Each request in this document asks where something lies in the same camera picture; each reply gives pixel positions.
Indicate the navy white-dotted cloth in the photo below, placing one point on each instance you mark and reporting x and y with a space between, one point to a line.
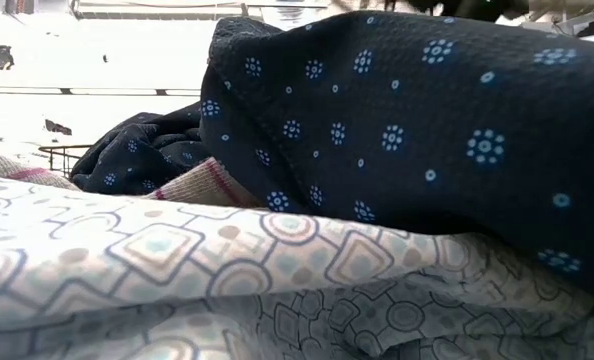
427 150

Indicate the white geometric patterned sheet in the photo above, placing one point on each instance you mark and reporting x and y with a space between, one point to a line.
177 260

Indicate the beige red-striped towel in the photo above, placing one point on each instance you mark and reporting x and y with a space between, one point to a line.
202 185

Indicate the small black ceiling fixture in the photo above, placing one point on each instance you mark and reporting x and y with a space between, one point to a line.
57 127

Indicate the long overhead light bar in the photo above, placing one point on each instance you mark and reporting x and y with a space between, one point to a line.
27 90

